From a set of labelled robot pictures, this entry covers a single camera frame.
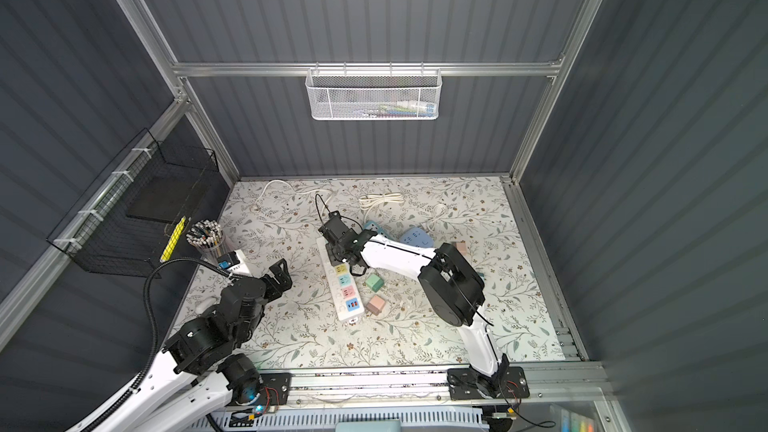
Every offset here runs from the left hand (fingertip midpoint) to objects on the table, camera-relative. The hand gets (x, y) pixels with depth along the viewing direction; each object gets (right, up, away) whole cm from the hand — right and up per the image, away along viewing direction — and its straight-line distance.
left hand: (273, 270), depth 73 cm
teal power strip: (+22, +9, +29) cm, 38 cm away
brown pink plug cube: (+53, +2, +28) cm, 60 cm away
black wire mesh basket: (-36, +11, -2) cm, 37 cm away
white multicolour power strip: (+15, -8, +16) cm, 23 cm away
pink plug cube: (+25, -13, +12) cm, 31 cm away
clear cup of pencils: (-22, +7, +8) cm, 24 cm away
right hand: (+14, +2, +18) cm, 23 cm away
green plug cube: (+24, -8, +17) cm, 31 cm away
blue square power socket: (+38, +5, +26) cm, 47 cm away
